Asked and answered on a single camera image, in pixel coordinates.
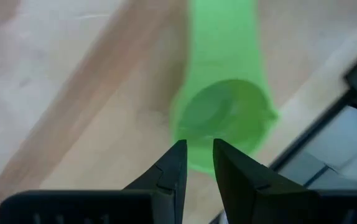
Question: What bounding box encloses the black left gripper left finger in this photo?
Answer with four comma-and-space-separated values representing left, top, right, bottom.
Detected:
0, 139, 188, 224

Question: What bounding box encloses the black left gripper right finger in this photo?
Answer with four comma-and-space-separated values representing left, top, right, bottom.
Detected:
212, 138, 357, 224

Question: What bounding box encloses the green plastic measuring cup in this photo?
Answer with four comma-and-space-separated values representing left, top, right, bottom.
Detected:
169, 0, 279, 175

